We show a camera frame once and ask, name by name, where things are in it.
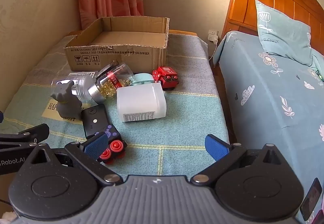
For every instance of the white printed paper leaflet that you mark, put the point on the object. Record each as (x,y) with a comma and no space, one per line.
(83,74)

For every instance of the teal floral bed sheet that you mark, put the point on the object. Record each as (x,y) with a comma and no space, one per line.
(265,102)

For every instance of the purple toy train red wheels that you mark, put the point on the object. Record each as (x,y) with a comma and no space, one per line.
(115,146)

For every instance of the black electronic device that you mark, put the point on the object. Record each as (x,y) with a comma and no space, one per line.
(93,117)

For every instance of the teal plastic case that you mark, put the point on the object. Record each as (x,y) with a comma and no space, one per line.
(141,78)

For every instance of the red packet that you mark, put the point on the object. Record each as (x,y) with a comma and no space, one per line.
(165,77)

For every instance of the white wall charger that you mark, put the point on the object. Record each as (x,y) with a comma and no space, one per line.
(213,36)

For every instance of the teal floral pillow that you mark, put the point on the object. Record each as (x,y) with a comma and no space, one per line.
(281,31)

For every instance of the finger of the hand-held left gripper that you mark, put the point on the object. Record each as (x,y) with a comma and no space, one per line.
(1,117)
(25,135)

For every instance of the clear plastic jar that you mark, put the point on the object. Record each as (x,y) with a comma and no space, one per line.
(78,87)

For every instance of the black smartphone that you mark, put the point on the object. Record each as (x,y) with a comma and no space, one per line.
(311,198)

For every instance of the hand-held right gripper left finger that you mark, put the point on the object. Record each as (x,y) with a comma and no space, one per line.
(97,146)

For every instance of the jar of yellow capsules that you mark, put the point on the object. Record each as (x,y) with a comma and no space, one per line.
(114,82)

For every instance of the white plastic bottle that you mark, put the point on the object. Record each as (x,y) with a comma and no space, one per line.
(139,101)

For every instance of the cardboard box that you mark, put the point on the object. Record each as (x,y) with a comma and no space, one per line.
(114,54)

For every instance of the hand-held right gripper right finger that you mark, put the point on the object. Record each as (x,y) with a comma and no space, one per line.
(216,146)

